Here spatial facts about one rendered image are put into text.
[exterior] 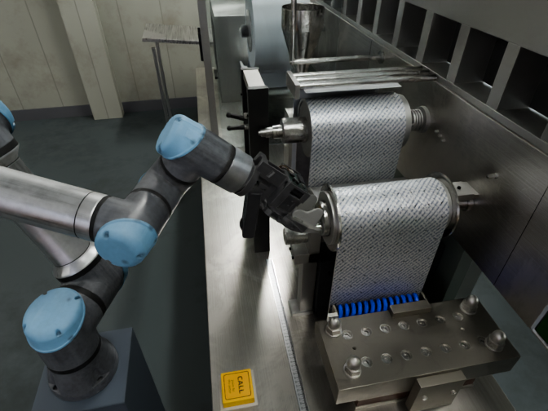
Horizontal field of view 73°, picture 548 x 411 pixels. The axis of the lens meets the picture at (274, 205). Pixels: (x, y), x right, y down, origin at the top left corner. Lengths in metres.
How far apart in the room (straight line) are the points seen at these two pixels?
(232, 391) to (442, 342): 0.47
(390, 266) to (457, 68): 0.47
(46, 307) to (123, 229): 0.39
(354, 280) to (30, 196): 0.64
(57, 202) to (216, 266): 0.66
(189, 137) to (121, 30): 3.84
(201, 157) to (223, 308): 0.57
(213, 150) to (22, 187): 0.28
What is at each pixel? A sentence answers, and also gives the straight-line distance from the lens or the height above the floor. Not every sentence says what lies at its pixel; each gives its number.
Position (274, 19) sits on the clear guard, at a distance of 1.61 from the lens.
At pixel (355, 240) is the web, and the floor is 1.23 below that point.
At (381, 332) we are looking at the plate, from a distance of 0.91.
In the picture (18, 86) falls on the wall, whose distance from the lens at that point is 4.84.
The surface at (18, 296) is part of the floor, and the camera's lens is 2.70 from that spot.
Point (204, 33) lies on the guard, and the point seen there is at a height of 1.41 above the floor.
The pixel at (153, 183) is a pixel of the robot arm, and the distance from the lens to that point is 0.64.
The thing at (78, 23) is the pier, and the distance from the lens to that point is 4.31.
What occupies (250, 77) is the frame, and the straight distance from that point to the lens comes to 0.99.
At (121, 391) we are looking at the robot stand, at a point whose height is 0.90.
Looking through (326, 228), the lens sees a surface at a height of 1.25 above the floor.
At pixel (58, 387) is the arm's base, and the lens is 1.03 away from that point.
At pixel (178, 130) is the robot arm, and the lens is 0.60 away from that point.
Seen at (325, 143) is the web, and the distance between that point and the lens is 0.91.
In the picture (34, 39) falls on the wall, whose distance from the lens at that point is 4.62.
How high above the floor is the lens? 1.76
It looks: 38 degrees down
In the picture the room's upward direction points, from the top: straight up
